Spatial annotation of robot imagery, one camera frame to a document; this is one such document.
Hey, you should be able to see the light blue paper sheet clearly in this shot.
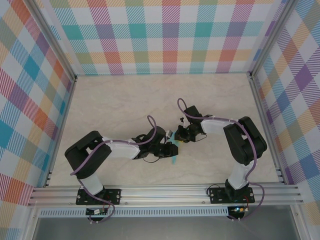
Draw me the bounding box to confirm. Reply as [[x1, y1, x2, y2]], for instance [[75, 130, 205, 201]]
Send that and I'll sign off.
[[170, 133, 182, 166]]

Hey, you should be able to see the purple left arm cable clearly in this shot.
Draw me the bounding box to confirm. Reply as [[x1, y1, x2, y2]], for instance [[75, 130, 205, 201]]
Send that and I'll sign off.
[[69, 114, 158, 225]]

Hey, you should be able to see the small black circuit board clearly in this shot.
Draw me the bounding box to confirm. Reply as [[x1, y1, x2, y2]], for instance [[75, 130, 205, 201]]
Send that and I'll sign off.
[[85, 208, 109, 216]]

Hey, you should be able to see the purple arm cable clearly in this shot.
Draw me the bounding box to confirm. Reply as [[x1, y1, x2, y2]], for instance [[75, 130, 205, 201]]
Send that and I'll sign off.
[[176, 97, 266, 222], [69, 114, 158, 225]]

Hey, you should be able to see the slotted grey cable duct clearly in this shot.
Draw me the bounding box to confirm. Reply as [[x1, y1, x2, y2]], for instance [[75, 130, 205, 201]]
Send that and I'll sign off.
[[38, 206, 230, 218]]

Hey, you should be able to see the aluminium frame post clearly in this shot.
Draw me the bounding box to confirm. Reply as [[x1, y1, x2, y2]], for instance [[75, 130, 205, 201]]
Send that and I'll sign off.
[[249, 0, 297, 79], [27, 0, 78, 82]]

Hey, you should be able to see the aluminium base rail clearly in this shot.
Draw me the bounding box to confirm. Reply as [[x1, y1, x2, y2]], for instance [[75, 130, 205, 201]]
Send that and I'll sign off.
[[27, 184, 304, 207]]

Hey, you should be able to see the grey metal sheet panel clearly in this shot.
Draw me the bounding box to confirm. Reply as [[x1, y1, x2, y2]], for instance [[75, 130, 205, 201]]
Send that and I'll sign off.
[[32, 216, 301, 240]]

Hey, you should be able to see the small circuit board green light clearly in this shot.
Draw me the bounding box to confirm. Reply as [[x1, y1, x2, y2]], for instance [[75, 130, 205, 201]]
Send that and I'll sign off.
[[230, 205, 249, 214]]

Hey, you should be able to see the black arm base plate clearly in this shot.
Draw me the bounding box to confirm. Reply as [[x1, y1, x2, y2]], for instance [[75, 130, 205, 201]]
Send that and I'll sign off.
[[76, 188, 122, 206], [209, 187, 255, 205]]

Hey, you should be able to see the thin black base cable loop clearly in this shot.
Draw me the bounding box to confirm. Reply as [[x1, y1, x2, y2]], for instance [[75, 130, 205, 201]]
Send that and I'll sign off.
[[205, 183, 227, 199]]

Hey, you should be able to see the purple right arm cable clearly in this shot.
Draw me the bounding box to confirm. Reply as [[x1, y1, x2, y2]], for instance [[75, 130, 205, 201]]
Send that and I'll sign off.
[[176, 97, 266, 222]]

